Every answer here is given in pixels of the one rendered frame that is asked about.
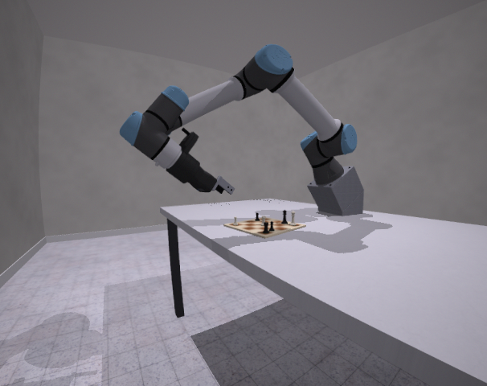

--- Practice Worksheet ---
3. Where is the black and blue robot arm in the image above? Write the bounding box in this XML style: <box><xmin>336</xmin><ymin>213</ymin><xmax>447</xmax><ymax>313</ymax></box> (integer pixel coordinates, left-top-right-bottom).
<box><xmin>120</xmin><ymin>44</ymin><xmax>357</xmax><ymax>185</ymax></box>

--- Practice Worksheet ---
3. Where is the brown and cream chessboard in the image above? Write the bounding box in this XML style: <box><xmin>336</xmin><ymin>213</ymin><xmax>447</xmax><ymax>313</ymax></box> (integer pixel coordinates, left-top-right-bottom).
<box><xmin>223</xmin><ymin>217</ymin><xmax>306</xmax><ymax>239</ymax></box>

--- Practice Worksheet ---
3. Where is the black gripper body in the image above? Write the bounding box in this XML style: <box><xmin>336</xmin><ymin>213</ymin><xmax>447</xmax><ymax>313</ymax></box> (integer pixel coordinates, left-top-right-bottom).
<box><xmin>153</xmin><ymin>128</ymin><xmax>217</xmax><ymax>192</ymax></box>

